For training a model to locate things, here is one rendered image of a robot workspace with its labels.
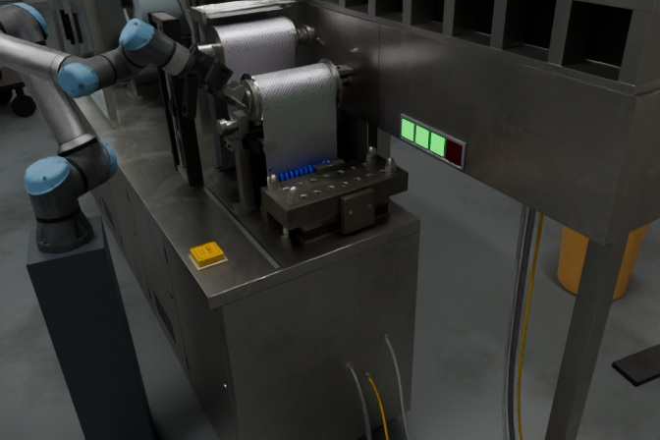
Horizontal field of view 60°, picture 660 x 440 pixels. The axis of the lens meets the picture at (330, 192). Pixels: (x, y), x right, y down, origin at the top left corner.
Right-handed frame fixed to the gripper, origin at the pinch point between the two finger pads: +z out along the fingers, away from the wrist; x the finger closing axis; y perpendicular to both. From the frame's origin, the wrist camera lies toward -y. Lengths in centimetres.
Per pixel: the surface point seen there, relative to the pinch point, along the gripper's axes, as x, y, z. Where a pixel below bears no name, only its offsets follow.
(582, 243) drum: -12, 27, 178
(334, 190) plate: -21.2, -5.7, 26.5
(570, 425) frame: -81, -26, 92
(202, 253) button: -14.9, -37.7, 4.7
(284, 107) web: -4.3, 6.3, 9.5
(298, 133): -4.4, 2.2, 17.9
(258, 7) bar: 25.7, 28.3, 2.0
